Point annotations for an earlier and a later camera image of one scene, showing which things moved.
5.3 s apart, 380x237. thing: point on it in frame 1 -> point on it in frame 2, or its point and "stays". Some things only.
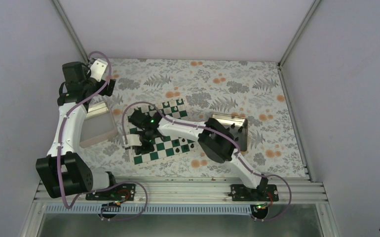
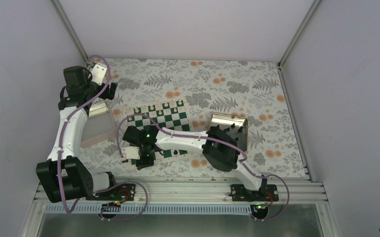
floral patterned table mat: [254, 89] stays
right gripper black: [141, 150] -> [141, 164]
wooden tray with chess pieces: [239, 127] stays
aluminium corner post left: [70, 28] stays
